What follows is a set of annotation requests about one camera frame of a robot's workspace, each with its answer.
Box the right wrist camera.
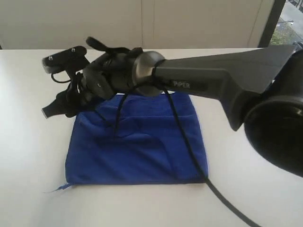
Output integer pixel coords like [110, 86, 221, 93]
[42, 46, 89, 74]

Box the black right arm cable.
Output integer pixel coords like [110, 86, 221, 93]
[51, 36, 263, 227]

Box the blue towel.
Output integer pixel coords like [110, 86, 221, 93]
[61, 92, 208, 190]

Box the black window frame post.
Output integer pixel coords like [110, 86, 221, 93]
[258, 0, 286, 48]

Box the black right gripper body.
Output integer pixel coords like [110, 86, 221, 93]
[66, 53, 137, 116]

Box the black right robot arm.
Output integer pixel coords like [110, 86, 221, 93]
[42, 41, 303, 176]

